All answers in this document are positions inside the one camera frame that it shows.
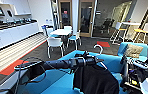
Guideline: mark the white dining chair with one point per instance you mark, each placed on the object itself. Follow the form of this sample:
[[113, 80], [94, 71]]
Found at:
[[68, 27], [55, 43]]

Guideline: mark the patterned tan cushion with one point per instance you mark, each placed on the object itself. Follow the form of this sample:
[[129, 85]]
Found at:
[[134, 50]]

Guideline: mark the white high table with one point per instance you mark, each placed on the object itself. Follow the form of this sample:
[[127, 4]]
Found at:
[[130, 24]]

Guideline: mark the red door sign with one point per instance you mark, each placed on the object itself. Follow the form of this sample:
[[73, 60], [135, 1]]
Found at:
[[65, 13]]

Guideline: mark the white bar stool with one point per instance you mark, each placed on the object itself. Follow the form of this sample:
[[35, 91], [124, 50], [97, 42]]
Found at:
[[116, 28]]

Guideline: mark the yellow bar stool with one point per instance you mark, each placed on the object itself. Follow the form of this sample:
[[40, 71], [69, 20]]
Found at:
[[140, 31]]

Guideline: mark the white kitchen counter cabinets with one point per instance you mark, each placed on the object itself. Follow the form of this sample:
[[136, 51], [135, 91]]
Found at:
[[10, 38]]

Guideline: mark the black equipment cart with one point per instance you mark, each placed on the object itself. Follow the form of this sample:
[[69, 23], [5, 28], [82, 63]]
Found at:
[[131, 78]]

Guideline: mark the wooden framed glass door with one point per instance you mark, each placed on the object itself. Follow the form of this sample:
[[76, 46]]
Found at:
[[86, 18], [65, 20]]

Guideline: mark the white chair teal seat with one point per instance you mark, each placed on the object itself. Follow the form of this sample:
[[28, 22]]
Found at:
[[75, 37], [49, 31]]

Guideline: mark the black garment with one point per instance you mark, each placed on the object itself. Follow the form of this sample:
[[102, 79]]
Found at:
[[96, 81]]

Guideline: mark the square white dining table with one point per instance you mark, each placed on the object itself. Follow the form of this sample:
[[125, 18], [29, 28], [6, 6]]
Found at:
[[61, 32]]

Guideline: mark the black office chair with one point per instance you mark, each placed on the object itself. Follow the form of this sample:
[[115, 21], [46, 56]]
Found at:
[[106, 24]]

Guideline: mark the blue sofa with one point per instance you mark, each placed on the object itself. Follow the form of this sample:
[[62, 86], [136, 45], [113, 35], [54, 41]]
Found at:
[[61, 81]]

